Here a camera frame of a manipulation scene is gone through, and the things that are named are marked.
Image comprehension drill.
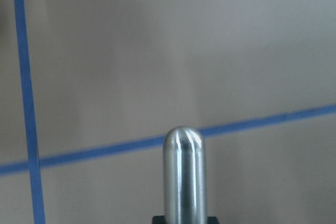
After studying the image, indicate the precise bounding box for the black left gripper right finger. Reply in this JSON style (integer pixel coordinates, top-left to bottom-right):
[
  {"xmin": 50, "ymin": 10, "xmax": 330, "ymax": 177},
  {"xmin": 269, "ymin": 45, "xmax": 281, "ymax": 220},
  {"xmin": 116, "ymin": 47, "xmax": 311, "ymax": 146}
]
[{"xmin": 207, "ymin": 216, "xmax": 218, "ymax": 224}]

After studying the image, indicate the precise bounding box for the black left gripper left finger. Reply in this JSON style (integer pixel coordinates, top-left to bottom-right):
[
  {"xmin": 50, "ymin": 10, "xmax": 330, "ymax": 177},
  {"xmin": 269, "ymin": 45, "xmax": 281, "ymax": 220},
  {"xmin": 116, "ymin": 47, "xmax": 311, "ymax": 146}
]
[{"xmin": 152, "ymin": 216, "xmax": 165, "ymax": 224}]

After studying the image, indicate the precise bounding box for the steel muddler black tip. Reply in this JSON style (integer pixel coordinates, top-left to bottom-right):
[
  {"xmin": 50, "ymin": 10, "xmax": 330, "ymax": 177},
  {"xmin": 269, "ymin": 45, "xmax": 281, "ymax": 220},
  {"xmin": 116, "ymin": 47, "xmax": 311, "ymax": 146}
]
[{"xmin": 163, "ymin": 126, "xmax": 207, "ymax": 223}]

